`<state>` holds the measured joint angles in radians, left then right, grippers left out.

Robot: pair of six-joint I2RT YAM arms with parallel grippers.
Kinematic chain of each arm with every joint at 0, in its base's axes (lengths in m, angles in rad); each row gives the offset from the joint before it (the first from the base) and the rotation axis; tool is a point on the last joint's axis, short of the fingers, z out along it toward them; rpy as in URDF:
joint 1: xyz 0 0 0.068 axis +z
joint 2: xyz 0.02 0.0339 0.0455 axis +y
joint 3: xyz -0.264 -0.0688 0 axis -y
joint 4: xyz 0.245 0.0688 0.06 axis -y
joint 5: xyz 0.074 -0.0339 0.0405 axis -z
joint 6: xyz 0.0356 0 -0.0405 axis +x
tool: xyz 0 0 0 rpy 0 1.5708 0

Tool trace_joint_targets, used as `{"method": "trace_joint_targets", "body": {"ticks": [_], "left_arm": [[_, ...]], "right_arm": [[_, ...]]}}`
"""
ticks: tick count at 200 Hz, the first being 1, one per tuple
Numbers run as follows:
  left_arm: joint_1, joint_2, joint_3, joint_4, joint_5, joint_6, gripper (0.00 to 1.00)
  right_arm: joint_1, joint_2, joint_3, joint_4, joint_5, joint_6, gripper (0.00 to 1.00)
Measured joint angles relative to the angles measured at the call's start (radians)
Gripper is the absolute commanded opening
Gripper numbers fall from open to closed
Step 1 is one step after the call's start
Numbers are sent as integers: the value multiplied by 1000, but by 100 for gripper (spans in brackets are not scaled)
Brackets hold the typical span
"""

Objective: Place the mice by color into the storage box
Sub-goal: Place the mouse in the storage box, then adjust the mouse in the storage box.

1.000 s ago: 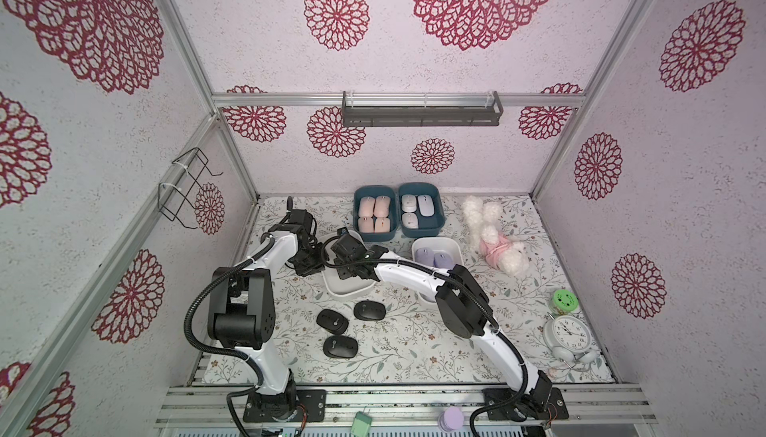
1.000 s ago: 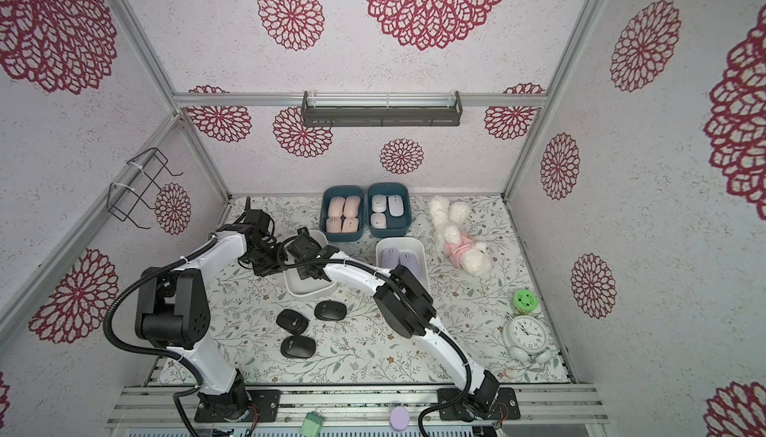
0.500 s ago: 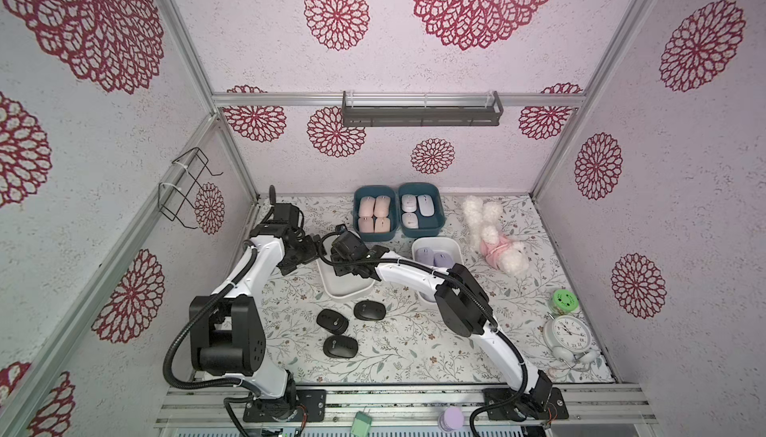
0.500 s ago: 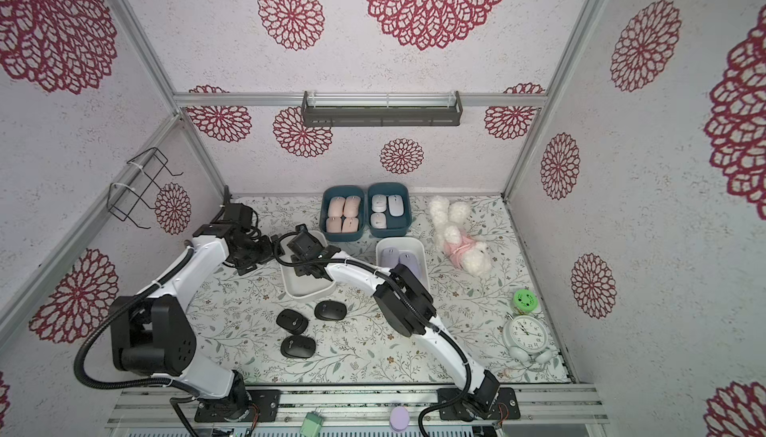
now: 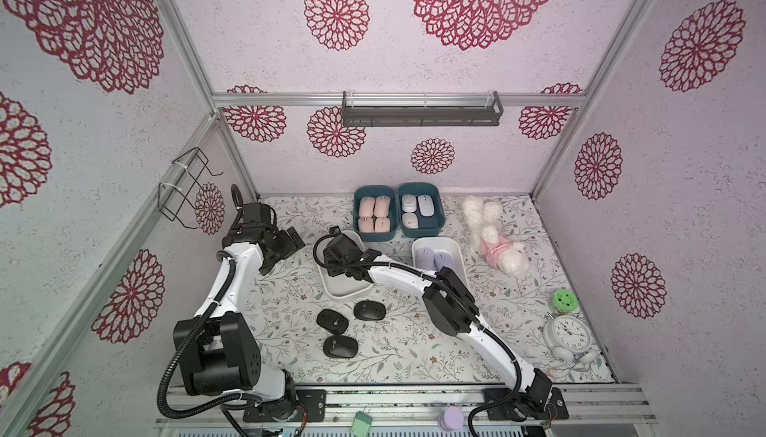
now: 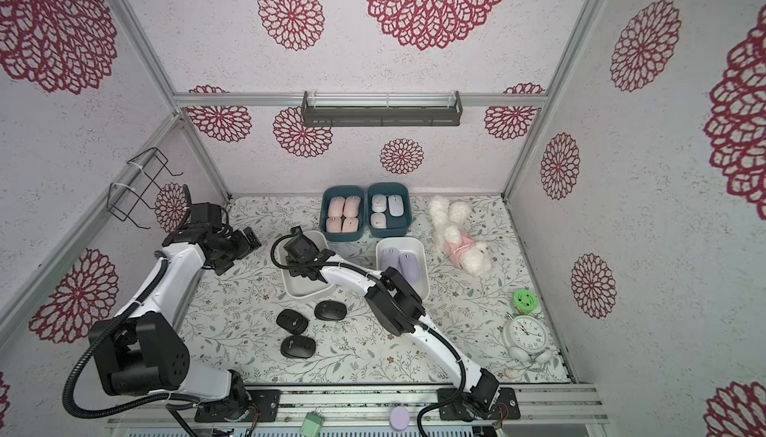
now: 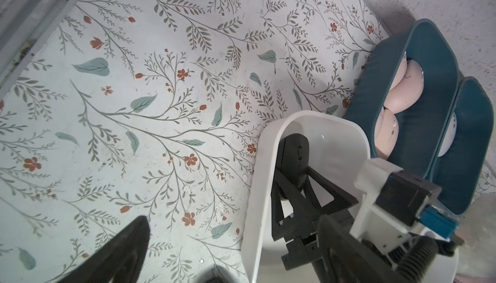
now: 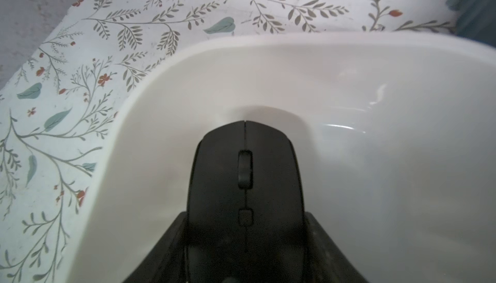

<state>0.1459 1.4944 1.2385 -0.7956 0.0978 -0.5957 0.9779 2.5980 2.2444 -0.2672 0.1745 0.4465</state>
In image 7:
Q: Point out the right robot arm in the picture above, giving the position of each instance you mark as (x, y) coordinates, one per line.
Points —
(412, 260)

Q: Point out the white mouse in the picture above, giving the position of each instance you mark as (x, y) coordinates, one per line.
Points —
(449, 136)

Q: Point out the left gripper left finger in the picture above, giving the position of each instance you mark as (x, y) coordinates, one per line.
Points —
(120, 260)

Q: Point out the black mouse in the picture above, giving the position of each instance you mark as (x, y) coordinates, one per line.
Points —
(292, 160)

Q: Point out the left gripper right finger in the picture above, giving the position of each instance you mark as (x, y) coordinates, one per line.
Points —
(345, 259)

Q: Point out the white tray front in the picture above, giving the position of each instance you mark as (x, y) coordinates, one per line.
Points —
(337, 150)

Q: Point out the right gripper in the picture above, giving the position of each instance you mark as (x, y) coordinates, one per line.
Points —
(294, 213)

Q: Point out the teal storage box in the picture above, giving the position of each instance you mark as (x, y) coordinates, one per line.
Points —
(457, 171)
(422, 126)

